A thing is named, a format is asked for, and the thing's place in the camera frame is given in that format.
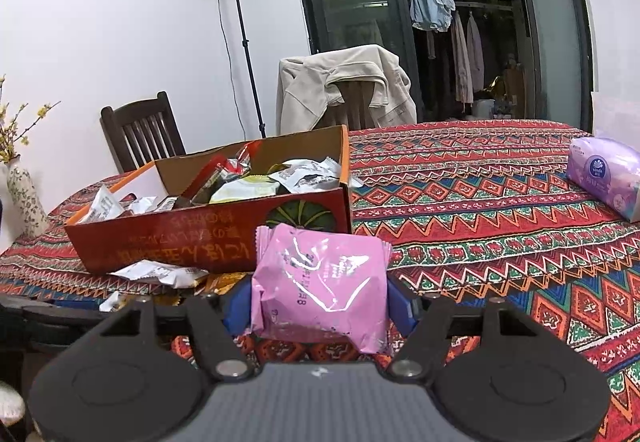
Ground dark wooden chair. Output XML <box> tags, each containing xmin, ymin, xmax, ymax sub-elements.
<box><xmin>325</xmin><ymin>79</ymin><xmax>381</xmax><ymax>130</ymax></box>
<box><xmin>100</xmin><ymin>92</ymin><xmax>187</xmax><ymax>173</ymax></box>

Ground floral ceramic vase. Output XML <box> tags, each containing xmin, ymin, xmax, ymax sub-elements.
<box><xmin>6</xmin><ymin>154</ymin><xmax>51</xmax><ymax>239</ymax></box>

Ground purple tissue pack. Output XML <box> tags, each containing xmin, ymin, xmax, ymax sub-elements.
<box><xmin>566</xmin><ymin>137</ymin><xmax>640</xmax><ymax>223</ymax></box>

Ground red orange cardboard box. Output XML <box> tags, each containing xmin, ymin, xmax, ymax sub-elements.
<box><xmin>64</xmin><ymin>124</ymin><xmax>353</xmax><ymax>274</ymax></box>

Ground yellow flower branches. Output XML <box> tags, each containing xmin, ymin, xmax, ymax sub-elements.
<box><xmin>0</xmin><ymin>74</ymin><xmax>61</xmax><ymax>165</ymax></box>

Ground beige jacket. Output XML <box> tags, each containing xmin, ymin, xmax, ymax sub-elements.
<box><xmin>277</xmin><ymin>44</ymin><xmax>417</xmax><ymax>133</ymax></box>

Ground pale pink hanging garment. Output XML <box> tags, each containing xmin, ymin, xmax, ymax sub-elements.
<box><xmin>465</xmin><ymin>16</ymin><xmax>486</xmax><ymax>92</ymax></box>

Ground pale fuzzy blurred object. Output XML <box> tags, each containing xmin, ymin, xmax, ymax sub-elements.
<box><xmin>0</xmin><ymin>382</ymin><xmax>26</xmax><ymax>428</ymax></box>

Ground pale beige hanging garment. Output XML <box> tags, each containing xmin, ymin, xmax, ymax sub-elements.
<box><xmin>450</xmin><ymin>12</ymin><xmax>473</xmax><ymax>105</ymax></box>

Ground black power cable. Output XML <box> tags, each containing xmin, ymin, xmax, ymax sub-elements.
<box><xmin>210</xmin><ymin>0</ymin><xmax>246</xmax><ymax>139</ymax></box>

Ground pink snack packet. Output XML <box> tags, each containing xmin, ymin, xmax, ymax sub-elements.
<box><xmin>250</xmin><ymin>223</ymin><xmax>392</xmax><ymax>355</ymax></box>

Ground yellow green snack packet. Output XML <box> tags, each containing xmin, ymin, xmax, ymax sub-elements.
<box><xmin>209</xmin><ymin>174</ymin><xmax>277</xmax><ymax>203</ymax></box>

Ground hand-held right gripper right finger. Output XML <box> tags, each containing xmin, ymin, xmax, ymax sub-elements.
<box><xmin>384</xmin><ymin>276</ymin><xmax>548</xmax><ymax>383</ymax></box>

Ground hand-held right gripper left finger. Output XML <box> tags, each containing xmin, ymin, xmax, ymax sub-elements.
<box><xmin>92</xmin><ymin>279</ymin><xmax>256</xmax><ymax>383</ymax></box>

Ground white orange snack packet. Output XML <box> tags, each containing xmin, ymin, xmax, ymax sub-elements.
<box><xmin>270</xmin><ymin>157</ymin><xmax>347</xmax><ymax>195</ymax></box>

